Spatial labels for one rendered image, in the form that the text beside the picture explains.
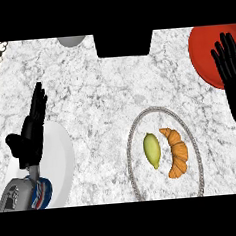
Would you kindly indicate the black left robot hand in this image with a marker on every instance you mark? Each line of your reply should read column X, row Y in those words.
column 32, row 137

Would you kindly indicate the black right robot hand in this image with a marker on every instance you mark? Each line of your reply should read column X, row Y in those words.
column 233, row 77

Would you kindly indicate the white bowl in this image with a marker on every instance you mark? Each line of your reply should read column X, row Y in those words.
column 58, row 161

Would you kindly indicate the yellow-green lemon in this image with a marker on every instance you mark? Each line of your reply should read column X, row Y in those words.
column 152, row 150

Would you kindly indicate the red plate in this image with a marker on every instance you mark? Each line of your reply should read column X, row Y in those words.
column 203, row 56

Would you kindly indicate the orange croissant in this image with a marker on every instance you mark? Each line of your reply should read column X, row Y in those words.
column 176, row 152

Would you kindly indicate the grey round object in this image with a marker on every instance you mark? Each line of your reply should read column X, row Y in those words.
column 71, row 41

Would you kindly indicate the black rectangular appliance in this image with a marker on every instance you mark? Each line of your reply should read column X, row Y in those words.
column 123, row 44

